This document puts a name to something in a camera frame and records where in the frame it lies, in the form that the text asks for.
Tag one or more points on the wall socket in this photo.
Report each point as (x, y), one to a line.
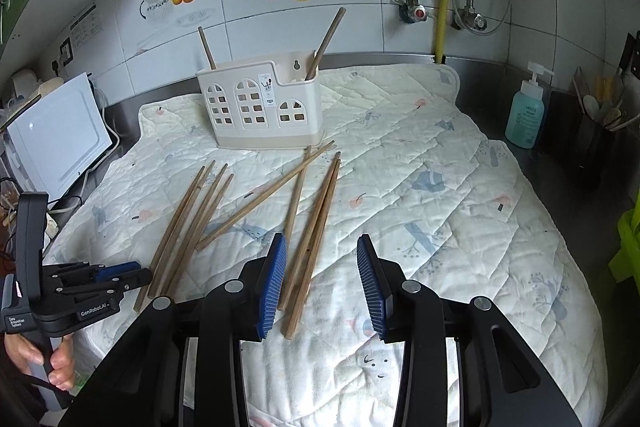
(66, 51)

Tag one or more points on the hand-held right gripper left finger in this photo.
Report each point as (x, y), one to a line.
(272, 292)

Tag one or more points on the dark utensil holder with spoons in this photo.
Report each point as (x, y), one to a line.
(590, 104)

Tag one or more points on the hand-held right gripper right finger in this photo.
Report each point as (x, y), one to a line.
(372, 294)

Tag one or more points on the black utensil canister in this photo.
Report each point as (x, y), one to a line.
(595, 147)

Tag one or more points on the wooden spatula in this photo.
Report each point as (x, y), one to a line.
(309, 231)

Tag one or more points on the green plastic dish rack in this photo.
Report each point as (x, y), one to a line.
(627, 252)

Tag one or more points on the white appliance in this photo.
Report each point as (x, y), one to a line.
(55, 137)

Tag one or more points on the white quilted mat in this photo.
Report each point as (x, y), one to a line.
(425, 187)

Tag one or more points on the white plastic utensil holder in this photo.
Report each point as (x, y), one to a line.
(250, 129)

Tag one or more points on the wall label sticker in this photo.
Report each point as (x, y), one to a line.
(85, 27)

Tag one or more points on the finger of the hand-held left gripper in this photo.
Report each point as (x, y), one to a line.
(117, 271)
(132, 281)

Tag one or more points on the metal water valve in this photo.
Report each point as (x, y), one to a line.
(475, 22)

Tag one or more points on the wooden chopstick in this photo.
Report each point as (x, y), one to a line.
(193, 229)
(327, 42)
(181, 229)
(170, 238)
(206, 47)
(200, 234)
(300, 184)
(315, 248)
(265, 194)

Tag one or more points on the person's left hand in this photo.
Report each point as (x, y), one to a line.
(62, 363)

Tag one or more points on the teal soap pump bottle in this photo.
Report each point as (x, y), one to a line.
(522, 117)

